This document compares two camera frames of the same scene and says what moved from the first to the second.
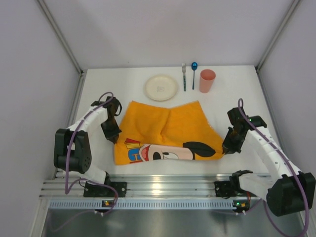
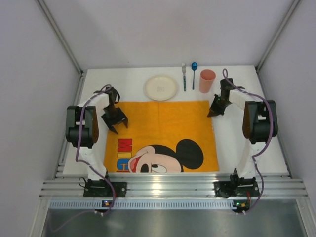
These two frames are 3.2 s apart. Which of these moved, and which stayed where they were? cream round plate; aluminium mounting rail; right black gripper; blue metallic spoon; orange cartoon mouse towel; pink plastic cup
Moved: right black gripper; orange cartoon mouse towel
Stayed: blue metallic spoon; cream round plate; pink plastic cup; aluminium mounting rail
